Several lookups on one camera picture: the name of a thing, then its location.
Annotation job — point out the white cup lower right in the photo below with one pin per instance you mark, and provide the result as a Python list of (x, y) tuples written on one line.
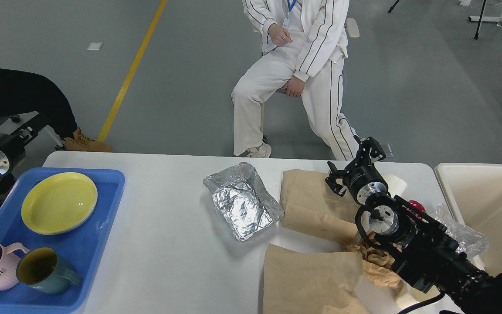
[(409, 296)]

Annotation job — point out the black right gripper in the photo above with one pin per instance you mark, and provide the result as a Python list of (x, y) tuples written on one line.
[(361, 178)]

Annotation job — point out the yellow plastic plate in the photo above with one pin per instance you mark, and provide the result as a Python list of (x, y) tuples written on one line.
[(59, 203)]

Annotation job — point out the red round object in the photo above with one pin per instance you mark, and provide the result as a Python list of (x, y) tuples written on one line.
[(417, 205)]

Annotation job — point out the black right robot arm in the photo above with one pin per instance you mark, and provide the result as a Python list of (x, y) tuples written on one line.
[(425, 256)]

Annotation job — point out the beige plastic bin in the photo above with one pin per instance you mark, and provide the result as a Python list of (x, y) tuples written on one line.
[(474, 195)]

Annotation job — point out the white stand base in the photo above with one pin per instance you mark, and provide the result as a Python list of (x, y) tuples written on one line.
[(482, 18)]

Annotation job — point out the white paper cup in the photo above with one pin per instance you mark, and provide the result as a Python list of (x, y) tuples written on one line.
[(396, 186)]

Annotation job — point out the crumpled aluminium foil tray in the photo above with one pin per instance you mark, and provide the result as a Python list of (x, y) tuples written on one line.
[(241, 197)]

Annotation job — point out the person in white tracksuit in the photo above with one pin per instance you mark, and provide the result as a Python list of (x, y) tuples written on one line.
[(304, 46)]

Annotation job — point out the white paper scrap on floor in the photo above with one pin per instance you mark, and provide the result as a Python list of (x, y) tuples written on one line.
[(94, 46)]

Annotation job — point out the blue plastic tray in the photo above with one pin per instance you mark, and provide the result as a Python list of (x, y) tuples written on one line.
[(82, 247)]

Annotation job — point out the crumpled brown paper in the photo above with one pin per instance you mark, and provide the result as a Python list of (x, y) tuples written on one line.
[(377, 266)]

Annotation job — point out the dark teal mug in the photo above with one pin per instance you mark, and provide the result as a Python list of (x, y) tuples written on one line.
[(46, 271)]

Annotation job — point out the person in black trousers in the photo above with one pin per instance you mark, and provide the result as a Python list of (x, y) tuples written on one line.
[(23, 92)]

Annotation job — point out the pink round plate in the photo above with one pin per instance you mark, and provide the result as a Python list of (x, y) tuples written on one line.
[(57, 219)]

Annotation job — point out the clear plastic wrapper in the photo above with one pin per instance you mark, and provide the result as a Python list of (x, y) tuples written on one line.
[(469, 240)]

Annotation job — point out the brown paper bag lower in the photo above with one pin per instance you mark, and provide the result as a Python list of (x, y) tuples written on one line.
[(318, 283)]

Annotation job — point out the brown paper bag upper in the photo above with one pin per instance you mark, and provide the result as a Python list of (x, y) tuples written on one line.
[(313, 209)]

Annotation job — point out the brown paper bag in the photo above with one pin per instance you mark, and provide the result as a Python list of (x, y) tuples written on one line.
[(313, 209), (318, 283)]

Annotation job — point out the tan work boot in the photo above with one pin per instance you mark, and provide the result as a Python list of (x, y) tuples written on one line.
[(79, 142)]

